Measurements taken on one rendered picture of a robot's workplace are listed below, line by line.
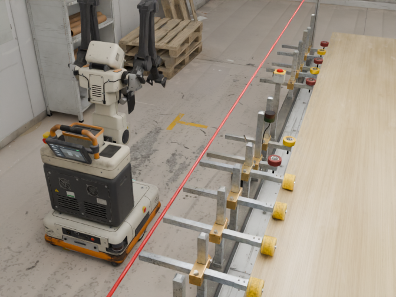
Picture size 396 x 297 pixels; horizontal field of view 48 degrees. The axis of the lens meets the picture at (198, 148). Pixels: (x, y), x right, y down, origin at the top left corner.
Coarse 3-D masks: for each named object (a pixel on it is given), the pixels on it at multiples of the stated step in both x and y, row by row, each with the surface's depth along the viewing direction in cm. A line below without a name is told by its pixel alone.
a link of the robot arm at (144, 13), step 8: (144, 0) 280; (152, 0) 280; (144, 8) 275; (152, 8) 280; (144, 16) 277; (144, 24) 279; (144, 32) 281; (144, 40) 282; (144, 48) 284; (136, 56) 289; (144, 56) 286; (144, 64) 286
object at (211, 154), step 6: (210, 156) 270; (216, 156) 269; (222, 156) 267; (228, 156) 266; (234, 156) 266; (240, 162) 265; (264, 162) 261; (264, 168) 261; (270, 168) 259; (276, 168) 258
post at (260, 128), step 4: (260, 112) 248; (264, 112) 249; (260, 116) 249; (264, 116) 250; (260, 120) 250; (260, 124) 252; (256, 128) 254; (260, 128) 253; (256, 132) 255; (260, 132) 254; (256, 136) 256; (260, 136) 255; (256, 140) 258; (260, 140) 257; (256, 144) 259; (260, 144) 258; (256, 148) 261; (260, 148) 260; (256, 152) 262; (260, 152) 263; (256, 156) 263
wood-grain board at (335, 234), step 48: (336, 48) 422; (384, 48) 423; (336, 96) 331; (384, 96) 332; (336, 144) 272; (384, 144) 272; (288, 192) 230; (336, 192) 231; (384, 192) 231; (288, 240) 200; (336, 240) 200; (384, 240) 201; (288, 288) 177; (336, 288) 177; (384, 288) 177
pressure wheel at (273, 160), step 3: (270, 156) 258; (273, 156) 259; (276, 156) 259; (279, 156) 258; (270, 159) 256; (273, 159) 256; (276, 159) 256; (279, 159) 256; (270, 162) 255; (273, 162) 254; (276, 162) 254; (279, 162) 254; (270, 165) 256; (273, 165) 255; (276, 165) 255; (279, 165) 256; (273, 171) 261
